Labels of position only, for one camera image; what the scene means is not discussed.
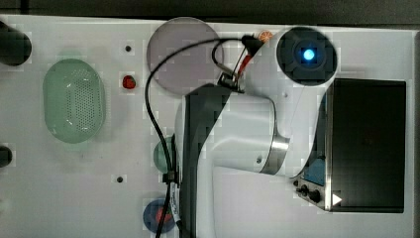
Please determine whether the red ketchup bottle toy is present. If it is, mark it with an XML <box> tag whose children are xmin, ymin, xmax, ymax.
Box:
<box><xmin>238</xmin><ymin>55</ymin><xmax>252</xmax><ymax>75</ymax></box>

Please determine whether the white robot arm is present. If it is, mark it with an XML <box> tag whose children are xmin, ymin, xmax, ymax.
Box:
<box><xmin>175</xmin><ymin>27</ymin><xmax>338</xmax><ymax>238</ymax></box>

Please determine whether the translucent purple plate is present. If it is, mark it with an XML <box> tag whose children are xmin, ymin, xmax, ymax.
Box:
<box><xmin>147</xmin><ymin>17</ymin><xmax>222</xmax><ymax>95</ymax></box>

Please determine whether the green metal mug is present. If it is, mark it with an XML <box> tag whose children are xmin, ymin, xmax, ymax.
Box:
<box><xmin>154</xmin><ymin>137</ymin><xmax>176</xmax><ymax>174</ymax></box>

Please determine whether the red strawberry toy on table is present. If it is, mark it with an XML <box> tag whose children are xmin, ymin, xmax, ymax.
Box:
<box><xmin>123</xmin><ymin>75</ymin><xmax>137</xmax><ymax>89</ymax></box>

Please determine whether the orange slice toy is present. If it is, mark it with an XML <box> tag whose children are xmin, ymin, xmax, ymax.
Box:
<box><xmin>258</xmin><ymin>30</ymin><xmax>273</xmax><ymax>43</ymax></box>

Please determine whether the strawberry toy in bowl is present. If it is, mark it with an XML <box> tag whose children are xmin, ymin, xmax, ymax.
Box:
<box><xmin>155</xmin><ymin>207</ymin><xmax>172</xmax><ymax>224</ymax></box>

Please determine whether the blue bowl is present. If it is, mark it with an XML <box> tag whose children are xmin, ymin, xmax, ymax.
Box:
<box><xmin>143</xmin><ymin>198</ymin><xmax>175</xmax><ymax>234</ymax></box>

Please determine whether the green perforated colander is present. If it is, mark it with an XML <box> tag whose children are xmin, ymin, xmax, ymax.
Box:
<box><xmin>43</xmin><ymin>59</ymin><xmax>106</xmax><ymax>144</ymax></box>

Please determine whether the silver toaster oven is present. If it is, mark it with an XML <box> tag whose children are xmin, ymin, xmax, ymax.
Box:
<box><xmin>293</xmin><ymin>78</ymin><xmax>406</xmax><ymax>213</ymax></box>

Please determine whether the black cylinder upper left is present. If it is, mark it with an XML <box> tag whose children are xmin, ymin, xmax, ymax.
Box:
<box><xmin>0</xmin><ymin>22</ymin><xmax>32</xmax><ymax>66</ymax></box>

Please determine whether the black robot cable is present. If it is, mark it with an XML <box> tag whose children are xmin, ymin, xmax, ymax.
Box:
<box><xmin>144</xmin><ymin>37</ymin><xmax>252</xmax><ymax>238</ymax></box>

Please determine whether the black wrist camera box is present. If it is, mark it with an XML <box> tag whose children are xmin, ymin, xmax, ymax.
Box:
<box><xmin>241</xmin><ymin>35</ymin><xmax>263</xmax><ymax>57</ymax></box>

